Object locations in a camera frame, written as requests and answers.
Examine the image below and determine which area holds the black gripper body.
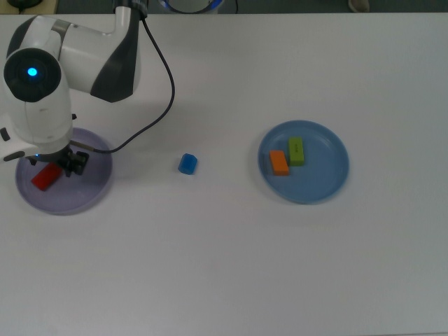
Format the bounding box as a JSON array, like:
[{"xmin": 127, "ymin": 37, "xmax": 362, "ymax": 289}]
[{"xmin": 55, "ymin": 146, "xmax": 75, "ymax": 169}]

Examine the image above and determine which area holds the red cylinder block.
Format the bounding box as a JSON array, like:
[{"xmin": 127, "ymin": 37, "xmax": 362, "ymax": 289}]
[{"xmin": 30, "ymin": 163, "xmax": 61, "ymax": 192}]

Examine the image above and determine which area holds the blue block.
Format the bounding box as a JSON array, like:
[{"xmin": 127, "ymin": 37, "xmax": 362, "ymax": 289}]
[{"xmin": 177, "ymin": 153, "xmax": 199, "ymax": 175}]

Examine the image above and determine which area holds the orange block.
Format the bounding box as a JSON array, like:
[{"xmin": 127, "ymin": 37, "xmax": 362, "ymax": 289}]
[{"xmin": 268, "ymin": 150, "xmax": 291, "ymax": 176}]

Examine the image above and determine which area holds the green block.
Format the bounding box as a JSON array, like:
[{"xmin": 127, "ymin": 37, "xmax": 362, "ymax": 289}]
[{"xmin": 287, "ymin": 136, "xmax": 305, "ymax": 167}]

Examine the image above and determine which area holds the purple plate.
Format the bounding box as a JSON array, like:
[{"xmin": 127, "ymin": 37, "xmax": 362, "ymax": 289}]
[{"xmin": 15, "ymin": 127, "xmax": 115, "ymax": 216}]

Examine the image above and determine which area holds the black dome-shaped object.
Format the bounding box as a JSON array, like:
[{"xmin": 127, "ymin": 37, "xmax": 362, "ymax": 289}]
[{"xmin": 7, "ymin": 0, "xmax": 43, "ymax": 10}]

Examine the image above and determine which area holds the blue plate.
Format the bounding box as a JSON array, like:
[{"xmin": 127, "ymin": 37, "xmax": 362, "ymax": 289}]
[{"xmin": 258, "ymin": 120, "xmax": 350, "ymax": 205}]

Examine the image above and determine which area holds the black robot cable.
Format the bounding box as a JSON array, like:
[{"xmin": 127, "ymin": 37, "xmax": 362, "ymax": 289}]
[{"xmin": 69, "ymin": 15, "xmax": 176, "ymax": 154}]

